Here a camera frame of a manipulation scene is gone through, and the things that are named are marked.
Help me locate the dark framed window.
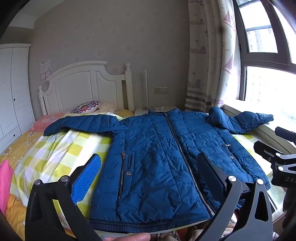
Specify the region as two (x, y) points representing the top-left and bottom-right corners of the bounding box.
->
(232, 0), (296, 121)

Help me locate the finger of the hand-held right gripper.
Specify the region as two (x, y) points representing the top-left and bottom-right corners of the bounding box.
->
(253, 141), (285, 161)
(275, 126), (296, 146)

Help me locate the patterned purple pillow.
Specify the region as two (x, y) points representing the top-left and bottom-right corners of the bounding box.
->
(70, 101), (101, 114)

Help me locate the pink cloth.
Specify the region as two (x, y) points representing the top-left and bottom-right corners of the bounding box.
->
(0, 159), (15, 216)

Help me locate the white wooden headboard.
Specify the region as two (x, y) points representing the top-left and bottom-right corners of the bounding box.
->
(38, 61), (135, 115)

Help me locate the yellow pillow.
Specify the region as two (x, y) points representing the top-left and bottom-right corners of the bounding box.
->
(115, 109), (134, 118)

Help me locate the person's left hand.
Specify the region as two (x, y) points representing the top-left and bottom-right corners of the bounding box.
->
(107, 233), (151, 241)

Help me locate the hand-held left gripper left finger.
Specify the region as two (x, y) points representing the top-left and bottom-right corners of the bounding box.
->
(24, 153), (102, 241)

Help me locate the thin white lamp pole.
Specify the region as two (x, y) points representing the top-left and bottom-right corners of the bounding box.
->
(144, 70), (149, 109)

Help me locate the cream window ledge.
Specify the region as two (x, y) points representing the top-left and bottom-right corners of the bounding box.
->
(222, 104), (296, 153)

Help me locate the orange floral bedsheet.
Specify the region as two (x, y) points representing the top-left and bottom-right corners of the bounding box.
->
(0, 113), (70, 241)

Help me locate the yellow white checkered blanket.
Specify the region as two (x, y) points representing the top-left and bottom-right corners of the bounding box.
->
(10, 112), (275, 220)

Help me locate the white wardrobe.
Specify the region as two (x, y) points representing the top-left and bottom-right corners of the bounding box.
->
(0, 44), (36, 154)

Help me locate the printed cream curtain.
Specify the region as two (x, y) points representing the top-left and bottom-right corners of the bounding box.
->
(184, 0), (237, 113)

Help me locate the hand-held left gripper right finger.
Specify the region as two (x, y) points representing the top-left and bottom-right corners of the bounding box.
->
(196, 152), (275, 241)

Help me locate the white wall paper notice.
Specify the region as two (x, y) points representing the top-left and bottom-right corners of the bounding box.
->
(40, 58), (52, 81)

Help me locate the pale cream pillow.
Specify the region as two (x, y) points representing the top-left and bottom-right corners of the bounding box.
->
(99, 103), (119, 112)

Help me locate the blue quilted jacket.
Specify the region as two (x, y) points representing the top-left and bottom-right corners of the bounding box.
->
(43, 107), (274, 234)

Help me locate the white nightstand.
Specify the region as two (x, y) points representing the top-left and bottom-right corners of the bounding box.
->
(134, 105), (177, 116)

